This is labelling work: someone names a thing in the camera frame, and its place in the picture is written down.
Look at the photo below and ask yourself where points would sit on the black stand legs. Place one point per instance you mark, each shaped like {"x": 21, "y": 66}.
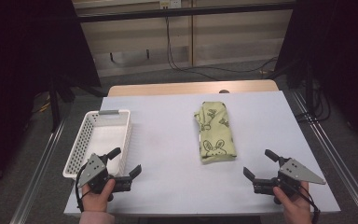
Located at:
{"x": 54, "y": 105}

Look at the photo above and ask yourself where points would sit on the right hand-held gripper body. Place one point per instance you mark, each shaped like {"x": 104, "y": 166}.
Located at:
{"x": 295, "y": 172}

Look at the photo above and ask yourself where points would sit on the white wall socket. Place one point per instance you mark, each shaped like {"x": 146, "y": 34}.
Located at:
{"x": 170, "y": 3}

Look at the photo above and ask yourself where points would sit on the white table mat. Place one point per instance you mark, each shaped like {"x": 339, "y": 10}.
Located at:
{"x": 167, "y": 149}

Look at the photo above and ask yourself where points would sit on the metal floor rail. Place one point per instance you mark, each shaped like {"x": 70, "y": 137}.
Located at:
{"x": 37, "y": 174}
{"x": 338, "y": 161}

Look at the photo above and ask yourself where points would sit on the white perforated plastic basket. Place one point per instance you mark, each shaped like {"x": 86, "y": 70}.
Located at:
{"x": 105, "y": 137}

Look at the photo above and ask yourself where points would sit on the black horizontal bar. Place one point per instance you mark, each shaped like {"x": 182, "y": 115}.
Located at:
{"x": 199, "y": 11}

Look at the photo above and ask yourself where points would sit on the black curtain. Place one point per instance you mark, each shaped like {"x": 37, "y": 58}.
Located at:
{"x": 18, "y": 62}
{"x": 341, "y": 46}

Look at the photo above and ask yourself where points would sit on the wooden table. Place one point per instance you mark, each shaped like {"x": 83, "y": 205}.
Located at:
{"x": 167, "y": 88}

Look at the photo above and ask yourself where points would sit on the person's left hand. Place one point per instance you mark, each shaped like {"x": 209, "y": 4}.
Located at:
{"x": 96, "y": 200}

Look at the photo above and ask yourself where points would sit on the green rabbit print cloth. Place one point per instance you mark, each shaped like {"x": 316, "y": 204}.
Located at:
{"x": 216, "y": 137}

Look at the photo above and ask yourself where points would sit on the person's right hand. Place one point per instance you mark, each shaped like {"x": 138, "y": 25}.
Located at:
{"x": 295, "y": 207}

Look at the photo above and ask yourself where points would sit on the dark round table grommet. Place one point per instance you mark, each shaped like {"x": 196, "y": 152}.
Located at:
{"x": 224, "y": 91}

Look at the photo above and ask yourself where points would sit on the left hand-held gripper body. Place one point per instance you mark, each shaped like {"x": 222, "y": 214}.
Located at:
{"x": 94, "y": 169}

